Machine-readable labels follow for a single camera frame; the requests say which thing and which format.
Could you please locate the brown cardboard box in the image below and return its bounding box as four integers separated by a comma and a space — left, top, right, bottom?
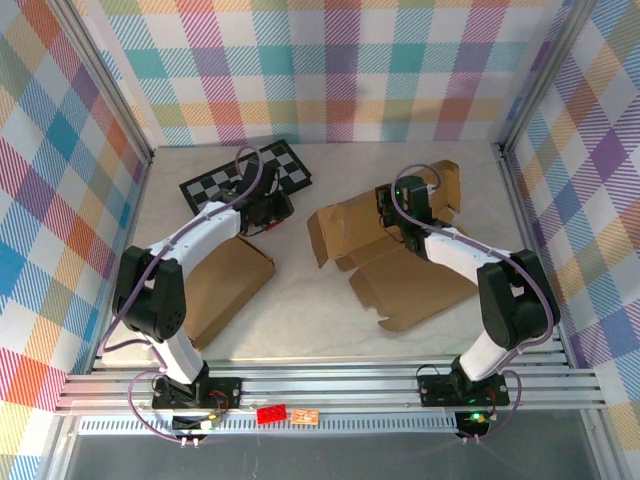
182, 235, 277, 352
305, 159, 481, 334

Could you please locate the black and grey checkerboard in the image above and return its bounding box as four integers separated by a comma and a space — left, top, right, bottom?
178, 140, 313, 214

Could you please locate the small red toy brick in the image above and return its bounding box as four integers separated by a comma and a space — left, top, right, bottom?
256, 403, 288, 426

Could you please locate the black connector board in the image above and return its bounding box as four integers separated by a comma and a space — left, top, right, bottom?
172, 410, 224, 434
455, 409, 491, 435

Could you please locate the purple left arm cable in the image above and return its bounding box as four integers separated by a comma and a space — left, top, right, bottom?
101, 145, 265, 444

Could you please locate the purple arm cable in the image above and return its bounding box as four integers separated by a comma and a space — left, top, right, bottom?
391, 163, 561, 444
101, 145, 265, 444

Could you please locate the aluminium side rail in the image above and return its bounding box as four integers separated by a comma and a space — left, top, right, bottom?
492, 142, 581, 369
92, 157, 154, 364

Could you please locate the aluminium corner post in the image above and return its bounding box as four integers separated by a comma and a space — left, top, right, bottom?
47, 0, 156, 164
494, 0, 601, 159

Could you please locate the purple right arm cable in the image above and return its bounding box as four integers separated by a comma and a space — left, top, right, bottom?
391, 163, 561, 444

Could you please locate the aluminium rail frame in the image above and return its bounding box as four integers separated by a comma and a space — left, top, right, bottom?
54, 352, 609, 415

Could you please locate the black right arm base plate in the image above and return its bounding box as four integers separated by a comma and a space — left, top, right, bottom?
417, 372, 511, 407

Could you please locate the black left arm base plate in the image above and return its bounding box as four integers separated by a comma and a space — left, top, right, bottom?
151, 377, 244, 411

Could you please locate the slotted grey cable duct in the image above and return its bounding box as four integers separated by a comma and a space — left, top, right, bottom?
77, 415, 461, 435

